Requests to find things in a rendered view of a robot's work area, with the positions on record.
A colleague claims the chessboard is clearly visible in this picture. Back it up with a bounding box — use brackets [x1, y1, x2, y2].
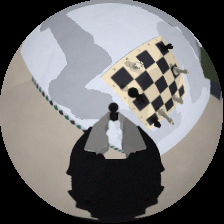
[101, 36, 187, 130]

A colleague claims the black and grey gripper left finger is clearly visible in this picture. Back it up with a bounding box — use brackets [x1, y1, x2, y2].
[66, 111, 111, 176]

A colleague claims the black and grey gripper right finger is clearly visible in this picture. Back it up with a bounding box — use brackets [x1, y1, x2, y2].
[116, 111, 165, 172]

